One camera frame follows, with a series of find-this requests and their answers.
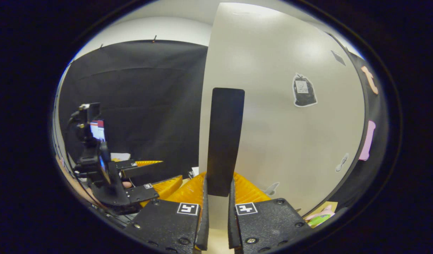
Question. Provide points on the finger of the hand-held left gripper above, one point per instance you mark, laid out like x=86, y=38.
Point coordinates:
x=138, y=171
x=142, y=193

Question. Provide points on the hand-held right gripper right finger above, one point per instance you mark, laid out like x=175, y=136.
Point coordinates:
x=232, y=229

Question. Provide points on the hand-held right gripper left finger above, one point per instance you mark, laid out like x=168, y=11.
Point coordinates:
x=204, y=225

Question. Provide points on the grey cabinet door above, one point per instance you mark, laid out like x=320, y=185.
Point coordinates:
x=272, y=141

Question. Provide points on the grey cabinet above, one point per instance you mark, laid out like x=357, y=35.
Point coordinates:
x=367, y=113

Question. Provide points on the black backdrop cloth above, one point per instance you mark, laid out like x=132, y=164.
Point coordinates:
x=149, y=98

